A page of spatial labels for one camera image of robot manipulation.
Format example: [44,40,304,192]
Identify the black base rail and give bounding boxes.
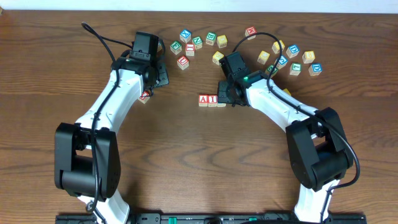
[55,212,367,224]

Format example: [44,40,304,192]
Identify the blue D wooden block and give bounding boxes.
[286,44,300,58]

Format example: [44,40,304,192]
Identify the red A wooden block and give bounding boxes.
[198,95,208,107]

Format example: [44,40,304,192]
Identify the yellow block lower right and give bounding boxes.
[283,88,292,96]

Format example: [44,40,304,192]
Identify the green F wooden block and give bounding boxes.
[170,40,182,55]

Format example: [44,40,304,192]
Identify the red U block centre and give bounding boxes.
[177,55,189,70]

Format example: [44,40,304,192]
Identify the yellow block row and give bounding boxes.
[257,50,270,65]
[212,51,224,65]

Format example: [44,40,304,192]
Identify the green N wooden block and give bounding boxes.
[192,36,203,50]

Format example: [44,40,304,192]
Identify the red block beside F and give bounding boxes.
[185,43,195,57]

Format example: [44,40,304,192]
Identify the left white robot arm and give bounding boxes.
[54,57,169,223]

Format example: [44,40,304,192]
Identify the yellow block upper right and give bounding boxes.
[272,40,285,54]

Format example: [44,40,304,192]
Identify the yellow 8 wooden block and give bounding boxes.
[302,51,315,64]

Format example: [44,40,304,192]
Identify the red Y wooden block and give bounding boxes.
[138,91,150,104]

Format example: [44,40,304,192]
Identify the red I wooden block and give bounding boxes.
[208,95,218,107]

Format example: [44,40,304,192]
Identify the green Z wooden block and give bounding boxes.
[265,65,279,78]

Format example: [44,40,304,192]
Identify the green 7 wooden block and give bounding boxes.
[289,62,302,76]

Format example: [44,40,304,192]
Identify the yellow block beside B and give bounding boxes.
[216,35,228,49]

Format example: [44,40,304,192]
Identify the yellow block centre row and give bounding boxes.
[212,51,224,65]

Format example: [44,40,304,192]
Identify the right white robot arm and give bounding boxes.
[218,71,360,223]

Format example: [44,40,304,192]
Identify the red H wooden block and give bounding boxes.
[245,26,257,40]

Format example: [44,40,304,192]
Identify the green B wooden block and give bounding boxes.
[205,32,217,45]

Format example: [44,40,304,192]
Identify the blue 5 wooden block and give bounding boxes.
[276,55,288,69]

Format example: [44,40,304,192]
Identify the yellow block right row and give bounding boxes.
[257,50,270,65]

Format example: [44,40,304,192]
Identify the blue X wooden block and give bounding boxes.
[180,29,192,43]

